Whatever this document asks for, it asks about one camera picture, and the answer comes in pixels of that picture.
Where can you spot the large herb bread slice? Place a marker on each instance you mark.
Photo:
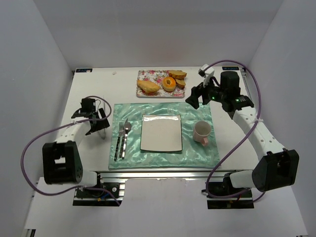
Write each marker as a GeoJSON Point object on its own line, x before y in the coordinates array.
{"type": "Point", "coordinates": [177, 74]}

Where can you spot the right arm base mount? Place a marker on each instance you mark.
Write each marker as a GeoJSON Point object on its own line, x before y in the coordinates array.
{"type": "Point", "coordinates": [227, 197]}

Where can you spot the orange ring bagel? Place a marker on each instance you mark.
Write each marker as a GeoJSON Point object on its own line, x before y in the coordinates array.
{"type": "Point", "coordinates": [169, 84]}

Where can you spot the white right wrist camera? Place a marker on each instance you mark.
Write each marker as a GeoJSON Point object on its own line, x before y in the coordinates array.
{"type": "Point", "coordinates": [207, 73]}

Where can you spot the small herb bread slice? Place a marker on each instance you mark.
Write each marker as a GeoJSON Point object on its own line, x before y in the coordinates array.
{"type": "Point", "coordinates": [180, 83]}

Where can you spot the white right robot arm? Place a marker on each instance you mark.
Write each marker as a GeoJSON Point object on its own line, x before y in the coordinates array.
{"type": "Point", "coordinates": [277, 166]}

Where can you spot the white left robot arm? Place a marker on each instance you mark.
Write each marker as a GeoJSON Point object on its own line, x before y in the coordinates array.
{"type": "Point", "coordinates": [61, 159]}

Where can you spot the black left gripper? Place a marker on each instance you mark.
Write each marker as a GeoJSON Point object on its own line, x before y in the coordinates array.
{"type": "Point", "coordinates": [95, 121]}

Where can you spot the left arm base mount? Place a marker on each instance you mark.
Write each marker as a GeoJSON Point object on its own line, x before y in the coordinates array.
{"type": "Point", "coordinates": [109, 191]}

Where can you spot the green satin placemat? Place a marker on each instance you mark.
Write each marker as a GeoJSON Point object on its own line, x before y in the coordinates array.
{"type": "Point", "coordinates": [193, 154]}

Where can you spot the floral rectangular tray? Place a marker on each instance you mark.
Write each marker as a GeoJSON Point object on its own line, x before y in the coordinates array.
{"type": "Point", "coordinates": [161, 83]}

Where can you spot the pink mug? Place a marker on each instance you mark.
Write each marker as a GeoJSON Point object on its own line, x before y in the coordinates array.
{"type": "Point", "coordinates": [202, 130]}

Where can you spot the spoon with patterned handle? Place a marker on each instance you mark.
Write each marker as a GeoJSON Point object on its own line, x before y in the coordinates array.
{"type": "Point", "coordinates": [124, 142]}

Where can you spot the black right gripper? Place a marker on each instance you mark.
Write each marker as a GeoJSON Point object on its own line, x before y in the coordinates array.
{"type": "Point", "coordinates": [200, 93]}

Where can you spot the fork with patterned handle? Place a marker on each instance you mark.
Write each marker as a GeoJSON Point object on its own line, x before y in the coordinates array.
{"type": "Point", "coordinates": [120, 133]}

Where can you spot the white square plate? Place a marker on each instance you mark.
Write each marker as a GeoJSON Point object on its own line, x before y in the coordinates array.
{"type": "Point", "coordinates": [161, 133]}

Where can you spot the oval yellow bread roll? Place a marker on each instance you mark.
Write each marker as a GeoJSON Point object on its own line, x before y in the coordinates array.
{"type": "Point", "coordinates": [148, 86]}

